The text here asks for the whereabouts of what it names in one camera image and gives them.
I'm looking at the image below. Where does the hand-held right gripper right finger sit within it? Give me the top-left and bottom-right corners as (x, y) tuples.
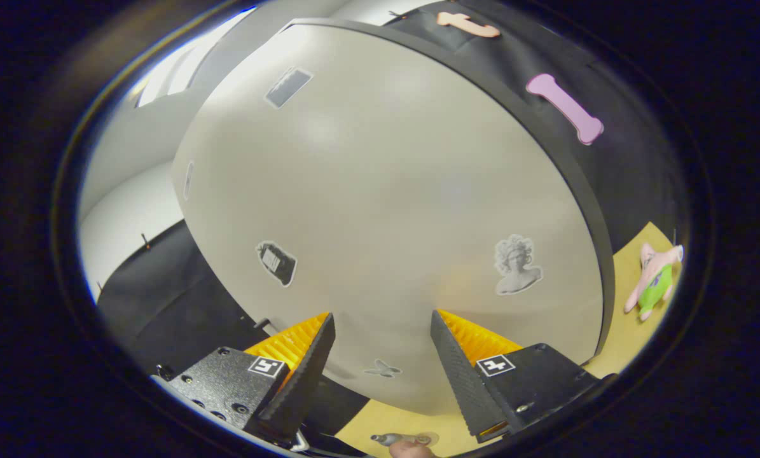
(431, 310), (617, 444)

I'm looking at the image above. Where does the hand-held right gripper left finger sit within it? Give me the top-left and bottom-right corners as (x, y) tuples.
(156, 312), (336, 441)

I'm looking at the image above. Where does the beige cabinet door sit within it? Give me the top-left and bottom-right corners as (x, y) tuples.
(171, 24), (604, 417)

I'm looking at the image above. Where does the grey cabinet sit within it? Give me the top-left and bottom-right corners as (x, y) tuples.
(284, 18), (617, 358)

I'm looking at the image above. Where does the pink and green plush toy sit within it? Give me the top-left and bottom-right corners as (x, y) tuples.
(623, 243), (685, 323)

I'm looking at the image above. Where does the black backdrop cloth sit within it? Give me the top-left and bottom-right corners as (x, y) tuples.
(95, 0), (693, 447)

